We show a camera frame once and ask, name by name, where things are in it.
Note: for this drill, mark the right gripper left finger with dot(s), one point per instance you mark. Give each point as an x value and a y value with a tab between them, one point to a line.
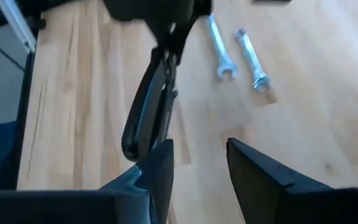
154	186

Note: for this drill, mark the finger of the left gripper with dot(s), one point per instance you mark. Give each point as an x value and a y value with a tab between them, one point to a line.
183	37
163	34

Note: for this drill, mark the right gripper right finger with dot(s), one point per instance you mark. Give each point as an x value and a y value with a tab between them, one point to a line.
275	202

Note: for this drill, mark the large silver wrench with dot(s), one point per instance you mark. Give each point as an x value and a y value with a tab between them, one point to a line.
217	40

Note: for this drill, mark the small silver wrench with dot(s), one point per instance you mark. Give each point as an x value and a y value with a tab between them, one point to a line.
249	53

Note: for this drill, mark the silver metal rail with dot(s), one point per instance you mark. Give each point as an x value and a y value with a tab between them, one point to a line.
17	25

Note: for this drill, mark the black aluminium table frame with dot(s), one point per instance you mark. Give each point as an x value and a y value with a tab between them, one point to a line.
25	93

